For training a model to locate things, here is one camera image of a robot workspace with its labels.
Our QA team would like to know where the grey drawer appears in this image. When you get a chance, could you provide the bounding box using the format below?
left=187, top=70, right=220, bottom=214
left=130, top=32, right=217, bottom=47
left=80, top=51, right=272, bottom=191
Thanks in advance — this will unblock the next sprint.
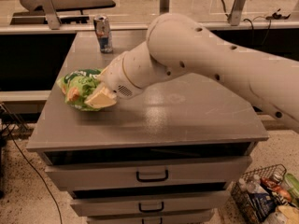
left=87, top=209, right=214, bottom=224
left=46, top=156, right=251, bottom=190
left=71, top=190, right=230, bottom=217

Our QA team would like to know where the right metal bracket post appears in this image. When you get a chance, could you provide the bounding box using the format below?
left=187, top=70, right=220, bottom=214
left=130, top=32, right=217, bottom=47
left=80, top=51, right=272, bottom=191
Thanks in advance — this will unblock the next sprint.
left=228, top=0, right=246, bottom=26

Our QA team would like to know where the green rice chip bag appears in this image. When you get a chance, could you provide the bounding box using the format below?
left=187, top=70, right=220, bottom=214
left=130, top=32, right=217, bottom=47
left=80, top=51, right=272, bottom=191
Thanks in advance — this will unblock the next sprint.
left=56, top=69, right=102, bottom=111

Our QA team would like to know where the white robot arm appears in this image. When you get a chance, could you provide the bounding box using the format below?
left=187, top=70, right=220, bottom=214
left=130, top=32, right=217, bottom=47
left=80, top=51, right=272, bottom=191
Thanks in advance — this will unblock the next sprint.
left=85, top=14, right=299, bottom=133

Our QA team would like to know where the wire mesh basket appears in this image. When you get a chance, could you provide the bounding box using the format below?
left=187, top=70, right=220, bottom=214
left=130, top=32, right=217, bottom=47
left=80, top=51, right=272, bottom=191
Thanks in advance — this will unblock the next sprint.
left=232, top=164, right=298, bottom=224

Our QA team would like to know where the dark blue snack bag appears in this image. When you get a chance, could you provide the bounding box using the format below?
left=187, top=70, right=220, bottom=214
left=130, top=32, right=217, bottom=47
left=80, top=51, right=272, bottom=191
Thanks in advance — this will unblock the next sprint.
left=249, top=193, right=277, bottom=221

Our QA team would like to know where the left metal bracket post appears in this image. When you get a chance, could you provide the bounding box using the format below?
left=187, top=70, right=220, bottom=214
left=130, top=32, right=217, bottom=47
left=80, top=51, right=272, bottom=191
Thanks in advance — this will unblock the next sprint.
left=39, top=0, right=61, bottom=30

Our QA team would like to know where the bottom grey drawer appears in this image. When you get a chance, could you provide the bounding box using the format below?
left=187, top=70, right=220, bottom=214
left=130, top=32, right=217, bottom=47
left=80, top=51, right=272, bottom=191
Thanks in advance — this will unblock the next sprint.
left=87, top=209, right=214, bottom=224

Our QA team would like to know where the top grey drawer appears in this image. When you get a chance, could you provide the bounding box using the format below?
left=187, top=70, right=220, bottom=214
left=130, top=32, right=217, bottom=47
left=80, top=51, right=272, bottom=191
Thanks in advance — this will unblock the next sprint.
left=46, top=156, right=251, bottom=190

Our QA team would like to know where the metal bracket post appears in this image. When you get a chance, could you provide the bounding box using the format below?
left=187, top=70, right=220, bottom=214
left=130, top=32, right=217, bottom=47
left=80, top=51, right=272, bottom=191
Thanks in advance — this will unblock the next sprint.
left=39, top=0, right=61, bottom=30
left=228, top=0, right=246, bottom=26
left=159, top=0, right=170, bottom=14

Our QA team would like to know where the clear plastic water bottle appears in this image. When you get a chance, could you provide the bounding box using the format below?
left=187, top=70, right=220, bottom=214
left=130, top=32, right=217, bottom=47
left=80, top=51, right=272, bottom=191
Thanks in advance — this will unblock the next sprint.
left=238, top=175, right=266, bottom=194

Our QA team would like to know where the grey drawer cabinet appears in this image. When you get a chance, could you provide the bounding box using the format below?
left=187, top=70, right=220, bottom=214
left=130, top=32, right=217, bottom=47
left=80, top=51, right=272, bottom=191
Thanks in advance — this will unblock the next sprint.
left=25, top=30, right=270, bottom=224

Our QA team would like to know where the black floor cable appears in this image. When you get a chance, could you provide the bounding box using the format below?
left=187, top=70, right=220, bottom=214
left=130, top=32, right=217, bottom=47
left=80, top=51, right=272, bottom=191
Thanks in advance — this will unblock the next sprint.
left=0, top=121, right=65, bottom=224

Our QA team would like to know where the middle metal bracket post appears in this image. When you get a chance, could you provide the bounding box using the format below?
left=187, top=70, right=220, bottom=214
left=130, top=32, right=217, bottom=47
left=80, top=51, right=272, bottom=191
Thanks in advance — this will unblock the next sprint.
left=159, top=0, right=170, bottom=14

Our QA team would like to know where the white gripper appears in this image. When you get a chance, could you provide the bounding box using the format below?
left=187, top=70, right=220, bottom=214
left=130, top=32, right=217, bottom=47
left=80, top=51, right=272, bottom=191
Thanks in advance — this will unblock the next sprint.
left=85, top=51, right=143, bottom=108

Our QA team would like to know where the middle grey drawer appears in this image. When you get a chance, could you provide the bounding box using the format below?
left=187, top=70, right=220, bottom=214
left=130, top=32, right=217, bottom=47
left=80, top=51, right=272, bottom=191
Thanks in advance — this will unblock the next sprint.
left=71, top=190, right=230, bottom=217

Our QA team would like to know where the black cable on rail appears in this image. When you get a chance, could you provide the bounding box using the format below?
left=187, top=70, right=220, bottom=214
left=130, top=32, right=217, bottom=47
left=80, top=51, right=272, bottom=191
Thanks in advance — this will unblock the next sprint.
left=218, top=0, right=285, bottom=49

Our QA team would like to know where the dark desk in background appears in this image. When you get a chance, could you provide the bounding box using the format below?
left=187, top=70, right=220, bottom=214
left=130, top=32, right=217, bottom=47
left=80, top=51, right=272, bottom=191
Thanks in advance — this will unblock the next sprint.
left=10, top=0, right=116, bottom=25

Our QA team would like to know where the blue silver drink can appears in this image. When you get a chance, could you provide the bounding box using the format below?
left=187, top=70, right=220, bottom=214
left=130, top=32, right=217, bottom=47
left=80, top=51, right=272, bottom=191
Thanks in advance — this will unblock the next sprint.
left=93, top=16, right=113, bottom=53

